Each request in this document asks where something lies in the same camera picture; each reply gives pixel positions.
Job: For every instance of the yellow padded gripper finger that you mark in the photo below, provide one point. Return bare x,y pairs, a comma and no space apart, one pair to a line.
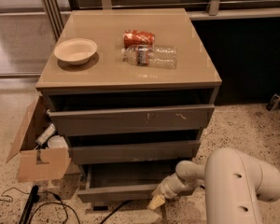
156,202

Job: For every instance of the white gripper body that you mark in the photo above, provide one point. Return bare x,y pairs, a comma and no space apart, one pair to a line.
170,188

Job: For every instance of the grey bottom drawer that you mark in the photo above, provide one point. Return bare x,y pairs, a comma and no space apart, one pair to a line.
124,181

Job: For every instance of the grey drawer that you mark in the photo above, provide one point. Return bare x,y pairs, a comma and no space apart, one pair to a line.
124,181
134,152
132,120

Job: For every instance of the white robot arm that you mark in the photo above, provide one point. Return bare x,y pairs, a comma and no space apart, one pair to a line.
234,184

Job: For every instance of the grey middle drawer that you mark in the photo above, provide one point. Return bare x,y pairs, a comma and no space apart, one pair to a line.
134,152

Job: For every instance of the grey top drawer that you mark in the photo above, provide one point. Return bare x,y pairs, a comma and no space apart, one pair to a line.
132,120

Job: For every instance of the grey three-drawer cabinet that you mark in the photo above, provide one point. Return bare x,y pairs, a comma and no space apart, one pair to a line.
107,82

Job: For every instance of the brown cardboard box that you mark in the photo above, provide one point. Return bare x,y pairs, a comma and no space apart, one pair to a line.
36,163

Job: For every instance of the white cup in box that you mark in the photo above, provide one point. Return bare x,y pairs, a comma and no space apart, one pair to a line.
57,141

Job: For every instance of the black power strip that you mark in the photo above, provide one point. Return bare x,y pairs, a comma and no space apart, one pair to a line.
32,199

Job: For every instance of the bottle in cardboard box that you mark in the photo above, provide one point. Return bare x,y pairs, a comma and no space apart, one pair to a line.
46,135

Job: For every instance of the clear plastic water bottle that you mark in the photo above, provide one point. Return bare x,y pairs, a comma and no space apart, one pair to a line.
150,56

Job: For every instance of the small dark floor device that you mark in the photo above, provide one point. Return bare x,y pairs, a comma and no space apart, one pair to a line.
274,102

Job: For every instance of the orange soda can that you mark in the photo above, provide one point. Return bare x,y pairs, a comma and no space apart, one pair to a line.
135,37

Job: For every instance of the beige paper bowl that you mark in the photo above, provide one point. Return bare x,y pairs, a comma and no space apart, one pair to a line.
75,51

